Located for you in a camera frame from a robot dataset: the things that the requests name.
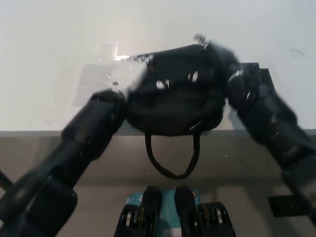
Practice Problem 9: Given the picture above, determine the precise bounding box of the black teal robot body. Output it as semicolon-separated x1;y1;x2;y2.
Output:
113;185;234;237

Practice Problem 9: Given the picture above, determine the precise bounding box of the black table foot plate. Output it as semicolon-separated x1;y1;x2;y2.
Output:
268;195;314;218

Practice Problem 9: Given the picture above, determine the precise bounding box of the black soft travel bag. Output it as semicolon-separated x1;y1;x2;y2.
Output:
125;43;226;180

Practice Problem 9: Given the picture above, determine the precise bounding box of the black tape patch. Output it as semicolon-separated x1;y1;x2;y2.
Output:
240;62;278;96

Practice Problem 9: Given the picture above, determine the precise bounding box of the black table leg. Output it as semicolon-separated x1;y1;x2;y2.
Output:
0;169;14;192

